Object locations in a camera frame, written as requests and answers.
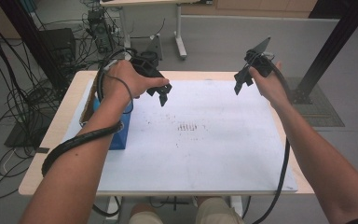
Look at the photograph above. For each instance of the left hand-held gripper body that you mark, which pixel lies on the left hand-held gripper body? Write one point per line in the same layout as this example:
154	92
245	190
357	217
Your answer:
146	65

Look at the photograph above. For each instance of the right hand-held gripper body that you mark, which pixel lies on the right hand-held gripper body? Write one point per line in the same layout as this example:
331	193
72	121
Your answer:
259	62

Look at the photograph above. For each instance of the blue cardboard box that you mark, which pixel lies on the blue cardboard box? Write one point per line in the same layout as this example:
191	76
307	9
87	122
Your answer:
121	137

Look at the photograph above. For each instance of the person's right hand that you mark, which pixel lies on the person's right hand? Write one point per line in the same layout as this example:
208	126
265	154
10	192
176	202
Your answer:
272	88

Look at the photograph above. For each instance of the person's left hand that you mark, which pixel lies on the person's left hand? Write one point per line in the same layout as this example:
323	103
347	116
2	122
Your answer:
121	84

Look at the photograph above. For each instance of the white background desk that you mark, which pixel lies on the white background desk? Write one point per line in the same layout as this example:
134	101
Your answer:
180	34

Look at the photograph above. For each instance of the black computer tower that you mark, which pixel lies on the black computer tower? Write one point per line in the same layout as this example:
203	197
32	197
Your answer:
101	31

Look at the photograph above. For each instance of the white table mat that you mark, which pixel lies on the white table mat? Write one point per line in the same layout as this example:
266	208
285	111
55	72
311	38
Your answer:
205	155

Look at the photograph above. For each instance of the black equipment case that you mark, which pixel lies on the black equipment case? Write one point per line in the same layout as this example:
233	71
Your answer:
59	43

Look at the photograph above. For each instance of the light wooden table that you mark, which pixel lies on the light wooden table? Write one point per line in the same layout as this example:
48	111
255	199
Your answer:
56	133

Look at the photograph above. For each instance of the person's left leg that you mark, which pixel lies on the person's left leg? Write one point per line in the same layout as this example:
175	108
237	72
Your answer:
145	215

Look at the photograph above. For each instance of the person's leg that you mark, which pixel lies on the person's leg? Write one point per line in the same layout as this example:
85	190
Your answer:
217	213
145	215

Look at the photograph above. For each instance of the person's right leg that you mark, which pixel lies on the person's right leg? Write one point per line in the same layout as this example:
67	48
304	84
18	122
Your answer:
217	213

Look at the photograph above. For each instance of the black tape strip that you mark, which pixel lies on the black tape strip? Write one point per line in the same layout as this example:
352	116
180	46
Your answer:
42	150

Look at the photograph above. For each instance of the dark floor plate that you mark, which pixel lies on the dark floor plate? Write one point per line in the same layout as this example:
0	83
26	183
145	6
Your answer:
24	137

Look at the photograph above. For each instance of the black metal frame post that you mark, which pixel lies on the black metal frame post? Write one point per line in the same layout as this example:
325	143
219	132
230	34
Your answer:
34	43
332	43

